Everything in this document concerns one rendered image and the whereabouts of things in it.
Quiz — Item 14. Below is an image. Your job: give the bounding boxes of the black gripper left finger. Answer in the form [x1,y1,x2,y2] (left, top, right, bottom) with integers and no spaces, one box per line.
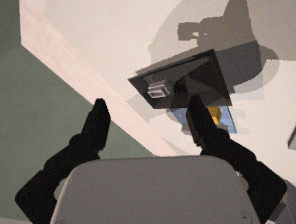
[15,98,111,224]

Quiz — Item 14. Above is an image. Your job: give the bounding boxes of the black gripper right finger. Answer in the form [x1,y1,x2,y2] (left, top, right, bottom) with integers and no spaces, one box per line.
[186,95,287,224]

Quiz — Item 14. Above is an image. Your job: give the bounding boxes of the yellow-orange block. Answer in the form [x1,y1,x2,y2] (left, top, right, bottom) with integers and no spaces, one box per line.
[207,107,221,124]

